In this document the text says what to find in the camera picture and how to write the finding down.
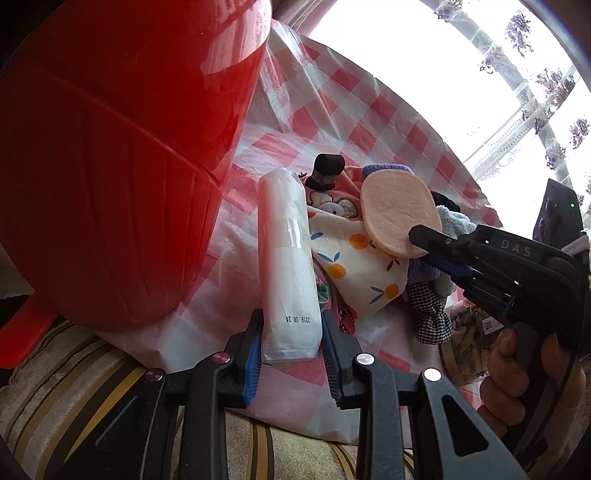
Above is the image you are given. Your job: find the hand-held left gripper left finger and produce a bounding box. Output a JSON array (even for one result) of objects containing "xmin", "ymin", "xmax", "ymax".
[{"xmin": 51, "ymin": 310, "xmax": 265, "ymax": 480}]

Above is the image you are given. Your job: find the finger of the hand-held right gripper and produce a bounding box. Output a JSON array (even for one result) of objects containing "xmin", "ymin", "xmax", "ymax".
[
  {"xmin": 422, "ymin": 256, "xmax": 516, "ymax": 319},
  {"xmin": 409, "ymin": 224, "xmax": 550, "ymax": 274}
]

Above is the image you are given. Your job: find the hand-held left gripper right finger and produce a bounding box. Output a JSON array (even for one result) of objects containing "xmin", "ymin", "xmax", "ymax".
[{"xmin": 321, "ymin": 310, "xmax": 529, "ymax": 480}]

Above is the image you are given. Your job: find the black white houndstooth cloth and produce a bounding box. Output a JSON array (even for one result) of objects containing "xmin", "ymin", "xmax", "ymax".
[{"xmin": 406, "ymin": 281, "xmax": 453, "ymax": 344}]

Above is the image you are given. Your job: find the white cotton pad packet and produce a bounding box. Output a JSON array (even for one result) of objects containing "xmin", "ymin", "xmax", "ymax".
[{"xmin": 257, "ymin": 168, "xmax": 322, "ymax": 365}]

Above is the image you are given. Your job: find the pink round sponge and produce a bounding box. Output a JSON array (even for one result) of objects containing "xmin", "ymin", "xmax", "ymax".
[{"xmin": 360, "ymin": 172, "xmax": 443, "ymax": 258}]

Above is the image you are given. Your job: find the red plastic basin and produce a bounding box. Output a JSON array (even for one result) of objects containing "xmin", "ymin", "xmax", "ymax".
[{"xmin": 0, "ymin": 0, "xmax": 273, "ymax": 370}]

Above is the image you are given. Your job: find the person's right hand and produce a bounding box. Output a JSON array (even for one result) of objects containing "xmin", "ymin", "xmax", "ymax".
[{"xmin": 479, "ymin": 329, "xmax": 587, "ymax": 439}]

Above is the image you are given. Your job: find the light blue fluffy sock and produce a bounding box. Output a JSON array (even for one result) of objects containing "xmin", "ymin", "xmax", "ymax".
[{"xmin": 429, "ymin": 205, "xmax": 477, "ymax": 296}]

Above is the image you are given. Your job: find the glass jar with gold lid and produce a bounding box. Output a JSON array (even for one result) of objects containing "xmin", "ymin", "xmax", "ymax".
[{"xmin": 438, "ymin": 300, "xmax": 506, "ymax": 386}]

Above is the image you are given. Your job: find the white cloth with orange print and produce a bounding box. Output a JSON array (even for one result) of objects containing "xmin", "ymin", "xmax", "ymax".
[{"xmin": 308, "ymin": 210, "xmax": 409, "ymax": 321}]

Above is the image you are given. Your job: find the pink cartoon plush cloth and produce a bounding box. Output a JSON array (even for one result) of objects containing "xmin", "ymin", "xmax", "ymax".
[{"xmin": 300, "ymin": 166, "xmax": 370, "ymax": 222}]

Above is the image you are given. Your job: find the striped beige cushion cover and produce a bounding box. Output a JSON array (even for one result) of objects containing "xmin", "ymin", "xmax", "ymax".
[{"xmin": 0, "ymin": 318, "xmax": 416, "ymax": 480}]

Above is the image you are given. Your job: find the small black fabric cylinder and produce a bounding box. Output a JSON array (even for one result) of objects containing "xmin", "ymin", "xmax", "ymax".
[{"xmin": 305, "ymin": 154, "xmax": 345, "ymax": 191}]

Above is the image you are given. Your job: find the lace curtain with purple flowers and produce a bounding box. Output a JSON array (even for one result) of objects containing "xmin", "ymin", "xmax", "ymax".
[{"xmin": 434, "ymin": 0, "xmax": 591, "ymax": 232}]

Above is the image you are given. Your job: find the red white checked tablecloth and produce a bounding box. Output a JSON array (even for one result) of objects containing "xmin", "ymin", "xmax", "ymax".
[{"xmin": 97, "ymin": 21, "xmax": 504, "ymax": 446}]

